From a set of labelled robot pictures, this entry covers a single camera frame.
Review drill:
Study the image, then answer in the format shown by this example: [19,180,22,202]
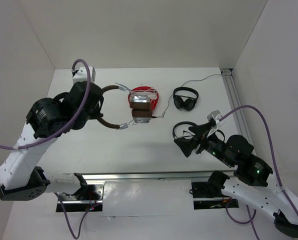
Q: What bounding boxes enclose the red headphones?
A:
[128,86,159,111]

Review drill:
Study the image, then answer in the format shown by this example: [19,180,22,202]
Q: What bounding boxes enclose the black headphones far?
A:
[172,87,199,112]

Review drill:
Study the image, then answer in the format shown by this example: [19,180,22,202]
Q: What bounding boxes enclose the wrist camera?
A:
[71,66,96,84]
[207,110,223,125]

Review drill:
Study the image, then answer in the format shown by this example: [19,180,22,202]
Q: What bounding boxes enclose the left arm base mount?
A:
[58,182,105,213]

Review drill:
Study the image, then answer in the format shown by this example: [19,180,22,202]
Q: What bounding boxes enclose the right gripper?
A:
[172,121,233,166]

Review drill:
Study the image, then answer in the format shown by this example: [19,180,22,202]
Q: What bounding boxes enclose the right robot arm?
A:
[172,121,298,238]

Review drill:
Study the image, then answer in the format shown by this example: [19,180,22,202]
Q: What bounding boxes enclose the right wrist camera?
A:
[207,110,223,125]

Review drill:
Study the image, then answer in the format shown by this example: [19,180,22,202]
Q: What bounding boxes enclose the purple cable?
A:
[0,58,92,238]
[218,104,298,240]

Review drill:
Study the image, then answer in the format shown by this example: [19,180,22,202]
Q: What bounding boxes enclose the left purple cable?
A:
[0,58,92,238]

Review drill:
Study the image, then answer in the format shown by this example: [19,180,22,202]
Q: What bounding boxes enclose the black headphones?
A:
[172,121,198,140]
[172,87,199,112]

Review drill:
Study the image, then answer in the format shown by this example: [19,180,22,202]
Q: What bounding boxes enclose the thin black headphone cable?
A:
[151,72,225,120]

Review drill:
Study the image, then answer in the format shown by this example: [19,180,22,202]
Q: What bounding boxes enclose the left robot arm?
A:
[0,81,104,201]

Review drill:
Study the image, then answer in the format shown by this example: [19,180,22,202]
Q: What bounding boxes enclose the brown silver headphones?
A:
[102,83,154,124]

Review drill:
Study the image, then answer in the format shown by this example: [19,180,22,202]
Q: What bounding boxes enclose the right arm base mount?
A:
[189,182,239,210]

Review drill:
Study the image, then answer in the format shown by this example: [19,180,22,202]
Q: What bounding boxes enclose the black headphones near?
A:
[172,121,198,140]

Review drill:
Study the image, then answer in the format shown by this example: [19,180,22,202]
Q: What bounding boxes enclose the aluminium front rail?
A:
[75,170,214,185]

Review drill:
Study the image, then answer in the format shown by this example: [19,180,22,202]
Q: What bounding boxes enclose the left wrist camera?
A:
[71,66,96,84]

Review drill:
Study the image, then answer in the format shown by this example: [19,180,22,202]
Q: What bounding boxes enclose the aluminium side rail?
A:
[220,68,252,143]

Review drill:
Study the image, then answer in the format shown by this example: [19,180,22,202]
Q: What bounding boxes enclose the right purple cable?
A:
[218,104,298,240]

